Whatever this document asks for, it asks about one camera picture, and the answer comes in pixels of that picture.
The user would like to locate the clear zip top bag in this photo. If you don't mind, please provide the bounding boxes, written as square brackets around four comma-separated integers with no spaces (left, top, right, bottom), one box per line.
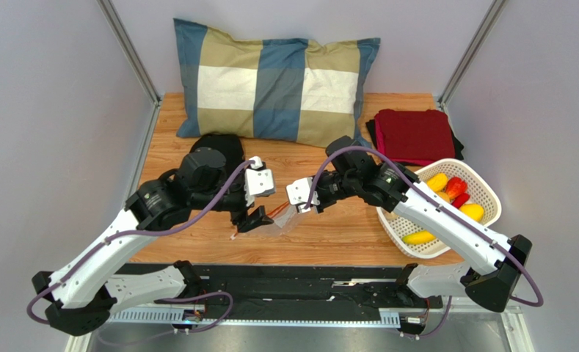
[230,202,310,241]

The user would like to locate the yellow toy mango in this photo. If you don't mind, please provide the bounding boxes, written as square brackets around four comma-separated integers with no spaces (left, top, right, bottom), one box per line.
[459,203,485,223]
[426,172,448,193]

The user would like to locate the brown toy potato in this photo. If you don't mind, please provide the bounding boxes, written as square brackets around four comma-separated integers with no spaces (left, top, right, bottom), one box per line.
[436,191,451,203]

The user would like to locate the red toy bell pepper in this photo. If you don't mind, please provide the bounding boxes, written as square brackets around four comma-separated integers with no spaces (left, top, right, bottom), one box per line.
[445,177,467,201]

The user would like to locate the red toy chili pepper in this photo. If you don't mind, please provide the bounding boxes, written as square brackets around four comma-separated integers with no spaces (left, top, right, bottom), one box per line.
[451,193,470,209]

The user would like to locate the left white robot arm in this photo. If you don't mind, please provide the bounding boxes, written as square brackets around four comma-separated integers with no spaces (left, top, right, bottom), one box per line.
[32,147,275,336]

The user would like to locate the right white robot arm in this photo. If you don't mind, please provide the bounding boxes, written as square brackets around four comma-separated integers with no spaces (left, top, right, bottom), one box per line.
[297,136,545,312]

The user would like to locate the black baseball cap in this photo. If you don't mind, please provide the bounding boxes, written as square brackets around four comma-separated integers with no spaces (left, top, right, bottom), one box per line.
[189,134,245,174]

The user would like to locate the dark red folded cloth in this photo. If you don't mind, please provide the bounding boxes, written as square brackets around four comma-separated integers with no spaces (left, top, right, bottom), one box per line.
[374,109,455,162]

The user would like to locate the checkered blue beige pillow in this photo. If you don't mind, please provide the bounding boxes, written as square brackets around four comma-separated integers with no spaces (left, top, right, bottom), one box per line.
[173,19,381,147]

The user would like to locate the yellow toy banana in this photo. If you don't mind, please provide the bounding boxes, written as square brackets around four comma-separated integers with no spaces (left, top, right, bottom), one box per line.
[401,230,437,246]

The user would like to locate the white perforated plastic basket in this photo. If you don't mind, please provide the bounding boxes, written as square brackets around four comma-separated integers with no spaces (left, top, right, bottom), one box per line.
[376,158,502,260]

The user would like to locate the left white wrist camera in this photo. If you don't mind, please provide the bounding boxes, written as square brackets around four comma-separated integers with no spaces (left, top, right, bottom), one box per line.
[244,156,276,207]

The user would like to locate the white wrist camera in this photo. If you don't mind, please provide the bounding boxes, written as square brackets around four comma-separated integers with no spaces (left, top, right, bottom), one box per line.
[244,156,276,207]
[285,177,320,213]

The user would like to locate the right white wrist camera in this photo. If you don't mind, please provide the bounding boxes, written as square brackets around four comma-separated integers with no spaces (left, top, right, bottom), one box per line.
[285,177,320,213]

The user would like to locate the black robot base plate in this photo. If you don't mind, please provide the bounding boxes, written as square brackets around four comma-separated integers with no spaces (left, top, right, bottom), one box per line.
[172,261,470,324]

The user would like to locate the aluminium frame rail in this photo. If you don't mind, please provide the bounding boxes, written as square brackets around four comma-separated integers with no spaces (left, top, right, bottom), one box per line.
[66,296,534,351]

